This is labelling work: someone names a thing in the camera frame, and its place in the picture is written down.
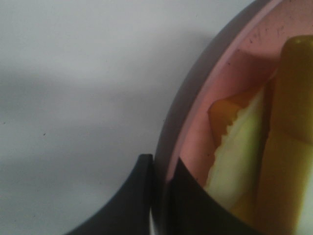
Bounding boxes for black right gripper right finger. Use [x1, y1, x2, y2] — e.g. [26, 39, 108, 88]
[166, 160, 259, 235]

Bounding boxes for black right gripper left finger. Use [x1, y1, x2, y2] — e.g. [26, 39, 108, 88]
[68, 154, 154, 235]

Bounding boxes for pink round plate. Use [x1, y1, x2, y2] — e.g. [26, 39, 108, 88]
[152, 0, 313, 235]

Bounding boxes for top bread slice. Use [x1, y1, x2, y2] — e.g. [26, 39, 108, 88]
[232, 35, 313, 235]

